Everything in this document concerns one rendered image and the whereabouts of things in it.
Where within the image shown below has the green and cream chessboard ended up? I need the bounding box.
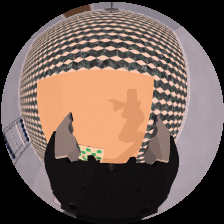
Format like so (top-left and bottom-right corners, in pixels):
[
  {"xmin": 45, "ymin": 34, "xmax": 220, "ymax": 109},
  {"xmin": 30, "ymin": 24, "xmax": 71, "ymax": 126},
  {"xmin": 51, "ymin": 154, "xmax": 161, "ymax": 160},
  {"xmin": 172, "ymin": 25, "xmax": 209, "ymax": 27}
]
[{"xmin": 78, "ymin": 144, "xmax": 104, "ymax": 163}]

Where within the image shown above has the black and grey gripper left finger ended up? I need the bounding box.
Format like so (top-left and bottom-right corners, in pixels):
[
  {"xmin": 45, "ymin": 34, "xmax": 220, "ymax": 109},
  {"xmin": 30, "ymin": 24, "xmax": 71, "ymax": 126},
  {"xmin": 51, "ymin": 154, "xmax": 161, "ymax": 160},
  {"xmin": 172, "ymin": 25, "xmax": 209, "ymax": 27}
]
[{"xmin": 44, "ymin": 112, "xmax": 81, "ymax": 191}]

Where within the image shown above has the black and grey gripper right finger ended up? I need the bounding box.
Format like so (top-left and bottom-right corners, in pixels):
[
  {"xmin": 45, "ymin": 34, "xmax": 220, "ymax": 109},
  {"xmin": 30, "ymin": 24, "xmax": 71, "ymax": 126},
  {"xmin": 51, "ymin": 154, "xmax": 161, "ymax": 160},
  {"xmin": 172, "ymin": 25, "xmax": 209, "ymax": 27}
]
[{"xmin": 143, "ymin": 115, "xmax": 179, "ymax": 196}]

